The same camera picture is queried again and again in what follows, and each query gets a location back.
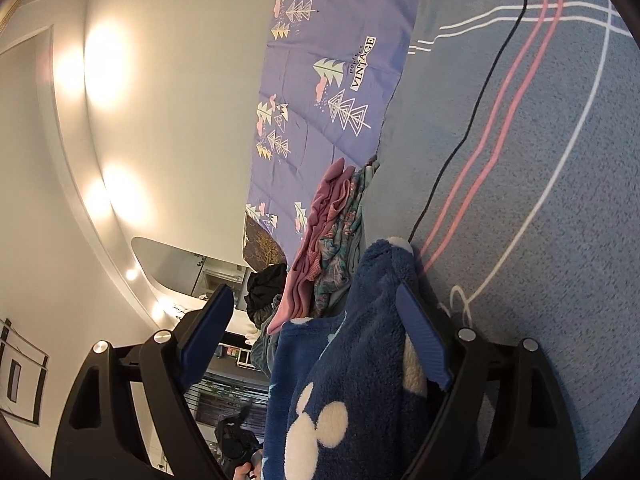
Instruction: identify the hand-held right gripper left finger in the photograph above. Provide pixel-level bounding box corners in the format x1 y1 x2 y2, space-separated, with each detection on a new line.
50 284 236 480

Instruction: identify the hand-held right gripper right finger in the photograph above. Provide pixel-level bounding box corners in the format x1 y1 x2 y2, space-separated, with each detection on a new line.
396 282 583 480

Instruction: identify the blue fleece star print jacket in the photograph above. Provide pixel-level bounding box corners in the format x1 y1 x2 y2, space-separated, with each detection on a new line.
257 237 481 480

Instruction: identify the black clothes heap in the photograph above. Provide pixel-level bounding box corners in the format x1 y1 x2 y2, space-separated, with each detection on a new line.
246 264 289 313

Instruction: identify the teal fleece blanket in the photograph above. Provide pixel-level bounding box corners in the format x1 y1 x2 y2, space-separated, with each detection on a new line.
250 305 286 378

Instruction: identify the dark floral cushion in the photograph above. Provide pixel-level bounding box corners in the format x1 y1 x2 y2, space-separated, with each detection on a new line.
243 212 283 267

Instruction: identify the floral folded garment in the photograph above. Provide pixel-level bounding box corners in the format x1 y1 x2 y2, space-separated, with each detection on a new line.
312 157 381 318

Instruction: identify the pink folded garment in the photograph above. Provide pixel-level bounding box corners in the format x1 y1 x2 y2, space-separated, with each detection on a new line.
267 157 358 336

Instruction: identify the purple tree print sheet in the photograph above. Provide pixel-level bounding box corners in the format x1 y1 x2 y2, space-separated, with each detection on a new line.
245 0 426 261

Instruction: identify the wall mirror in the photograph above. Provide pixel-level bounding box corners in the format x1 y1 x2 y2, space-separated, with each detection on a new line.
201 267 251 301

